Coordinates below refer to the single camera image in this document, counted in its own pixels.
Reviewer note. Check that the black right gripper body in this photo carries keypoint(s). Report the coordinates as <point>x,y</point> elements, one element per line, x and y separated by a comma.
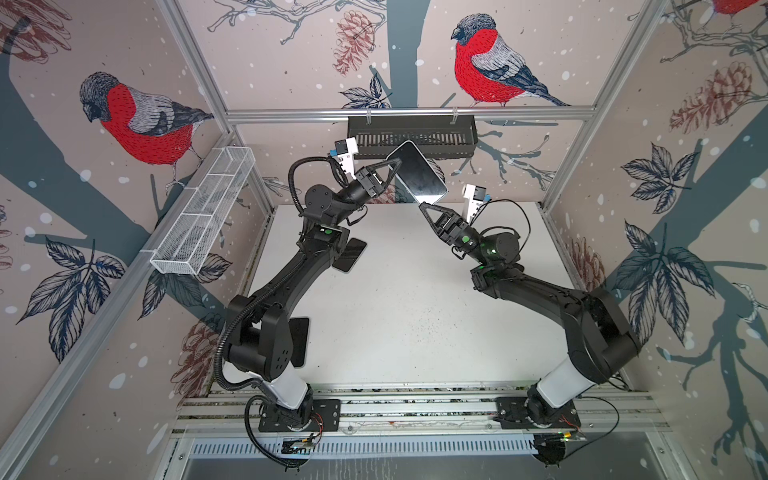
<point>468,242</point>

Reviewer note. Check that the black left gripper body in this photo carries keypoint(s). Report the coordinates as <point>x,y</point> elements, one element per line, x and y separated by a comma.
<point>358,193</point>

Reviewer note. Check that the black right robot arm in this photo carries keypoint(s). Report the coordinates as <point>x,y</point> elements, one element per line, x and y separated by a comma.
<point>599,338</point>

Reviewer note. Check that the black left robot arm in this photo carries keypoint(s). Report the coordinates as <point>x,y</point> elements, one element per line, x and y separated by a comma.
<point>255,346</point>

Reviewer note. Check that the black phone lower left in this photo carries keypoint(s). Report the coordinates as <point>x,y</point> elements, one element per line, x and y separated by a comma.
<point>299,330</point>

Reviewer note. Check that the white mesh tray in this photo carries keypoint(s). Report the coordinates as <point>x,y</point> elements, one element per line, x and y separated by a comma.
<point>191,237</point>

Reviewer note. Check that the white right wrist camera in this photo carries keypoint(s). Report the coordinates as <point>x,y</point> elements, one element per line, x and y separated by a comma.
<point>474,197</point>

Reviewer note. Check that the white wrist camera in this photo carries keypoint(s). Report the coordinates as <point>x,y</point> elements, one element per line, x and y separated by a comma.
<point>344,153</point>
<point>474,197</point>

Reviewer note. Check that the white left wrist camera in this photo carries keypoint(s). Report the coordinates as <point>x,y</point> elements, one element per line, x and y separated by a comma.
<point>344,153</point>

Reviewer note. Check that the black wire basket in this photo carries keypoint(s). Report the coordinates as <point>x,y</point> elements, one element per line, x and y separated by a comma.
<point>437,137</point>

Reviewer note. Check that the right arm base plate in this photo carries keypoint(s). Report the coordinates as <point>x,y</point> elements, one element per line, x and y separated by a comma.
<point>516,412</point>

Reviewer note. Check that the aluminium mounting rail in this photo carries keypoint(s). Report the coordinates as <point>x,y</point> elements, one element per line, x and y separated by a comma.
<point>436,410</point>

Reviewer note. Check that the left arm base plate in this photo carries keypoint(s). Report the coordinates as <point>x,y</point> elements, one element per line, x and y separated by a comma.
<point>320,414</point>

